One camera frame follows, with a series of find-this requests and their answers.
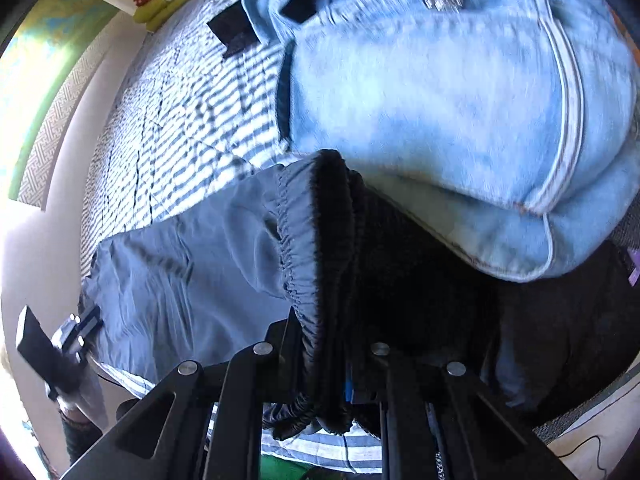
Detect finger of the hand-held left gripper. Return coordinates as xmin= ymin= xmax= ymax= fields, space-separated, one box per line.
xmin=15 ymin=305 xmax=58 ymax=386
xmin=57 ymin=305 xmax=104 ymax=356

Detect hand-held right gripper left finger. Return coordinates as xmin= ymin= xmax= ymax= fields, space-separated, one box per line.
xmin=60 ymin=305 xmax=301 ymax=480

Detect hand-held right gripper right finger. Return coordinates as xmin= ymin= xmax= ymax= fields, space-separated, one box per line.
xmin=342 ymin=340 xmax=568 ymax=480

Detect dark blue pants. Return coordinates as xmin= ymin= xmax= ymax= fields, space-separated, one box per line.
xmin=77 ymin=149 xmax=501 ymax=441

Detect person's left forearm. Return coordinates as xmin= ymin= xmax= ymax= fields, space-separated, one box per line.
xmin=55 ymin=360 xmax=111 ymax=466

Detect green floor object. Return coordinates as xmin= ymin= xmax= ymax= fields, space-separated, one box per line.
xmin=260 ymin=452 xmax=333 ymax=480

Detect black grey tweed garment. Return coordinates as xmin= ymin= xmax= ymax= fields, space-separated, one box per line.
xmin=480 ymin=200 xmax=640 ymax=441

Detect blue white striped quilt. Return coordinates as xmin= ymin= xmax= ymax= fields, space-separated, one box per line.
xmin=82 ymin=0 xmax=386 ymax=476

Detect light blue jeans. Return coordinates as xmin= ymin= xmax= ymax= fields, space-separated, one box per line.
xmin=241 ymin=0 xmax=640 ymax=283

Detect black cloth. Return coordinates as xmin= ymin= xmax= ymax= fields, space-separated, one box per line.
xmin=206 ymin=6 xmax=261 ymax=59

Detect landscape painting wall scroll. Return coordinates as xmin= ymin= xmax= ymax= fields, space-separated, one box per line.
xmin=0 ymin=0 xmax=121 ymax=211

